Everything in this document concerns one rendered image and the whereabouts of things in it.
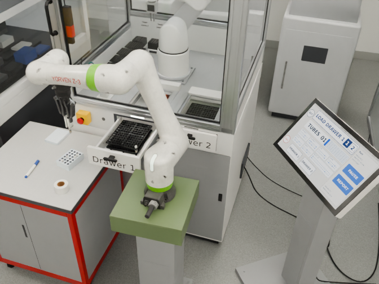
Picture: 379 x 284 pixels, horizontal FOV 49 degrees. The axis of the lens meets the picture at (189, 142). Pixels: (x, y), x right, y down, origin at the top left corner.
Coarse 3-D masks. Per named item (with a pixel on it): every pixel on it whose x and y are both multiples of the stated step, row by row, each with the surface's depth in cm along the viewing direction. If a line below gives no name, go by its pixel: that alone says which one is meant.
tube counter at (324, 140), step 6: (324, 138) 190; (324, 144) 189; (330, 144) 187; (336, 144) 185; (330, 150) 186; (336, 150) 183; (342, 150) 181; (336, 156) 182; (342, 156) 180; (348, 156) 178; (342, 162) 179
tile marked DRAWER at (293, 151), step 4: (292, 144) 202; (288, 148) 203; (292, 148) 201; (296, 148) 199; (288, 152) 202; (292, 152) 200; (296, 152) 199; (300, 152) 197; (292, 156) 199; (296, 156) 198; (300, 156) 196; (296, 160) 197
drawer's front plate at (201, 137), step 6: (186, 132) 225; (192, 132) 224; (198, 132) 223; (204, 132) 223; (198, 138) 225; (204, 138) 224; (210, 138) 223; (216, 138) 222; (192, 144) 229; (198, 144) 228; (204, 144) 226; (210, 144) 225; (216, 144) 226; (210, 150) 228
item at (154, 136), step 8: (120, 120) 239; (128, 120) 239; (136, 120) 237; (112, 128) 230; (152, 128) 238; (104, 136) 224; (152, 136) 225; (104, 144) 224; (144, 144) 229; (152, 144) 226; (144, 152) 217
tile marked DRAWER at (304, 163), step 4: (304, 160) 194; (308, 160) 192; (300, 164) 194; (304, 164) 193; (308, 164) 191; (304, 168) 192; (308, 168) 190; (312, 168) 189; (308, 172) 190; (312, 172) 188
